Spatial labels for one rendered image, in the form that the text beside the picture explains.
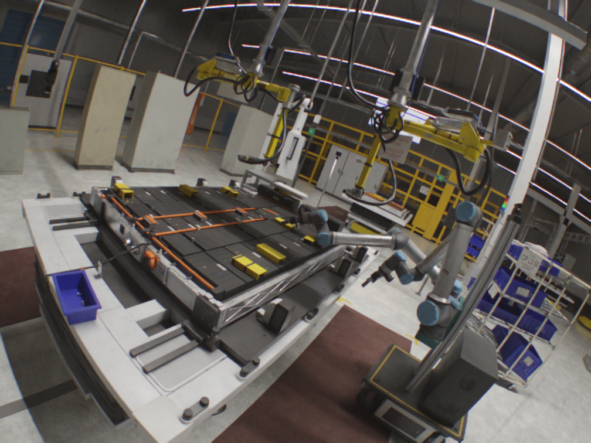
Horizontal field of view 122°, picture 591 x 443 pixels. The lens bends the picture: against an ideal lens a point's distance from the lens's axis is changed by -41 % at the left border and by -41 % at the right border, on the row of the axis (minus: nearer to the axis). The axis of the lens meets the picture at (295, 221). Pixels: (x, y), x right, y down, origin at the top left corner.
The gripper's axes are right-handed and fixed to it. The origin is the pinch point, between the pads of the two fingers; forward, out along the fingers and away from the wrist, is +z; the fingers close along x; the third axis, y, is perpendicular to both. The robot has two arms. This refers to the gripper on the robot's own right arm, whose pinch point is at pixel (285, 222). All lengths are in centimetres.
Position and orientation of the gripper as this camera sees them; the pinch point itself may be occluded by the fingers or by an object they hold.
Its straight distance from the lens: 214.6
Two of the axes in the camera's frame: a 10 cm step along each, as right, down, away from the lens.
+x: 4.6, -0.9, 8.8
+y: 1.8, 9.8, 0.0
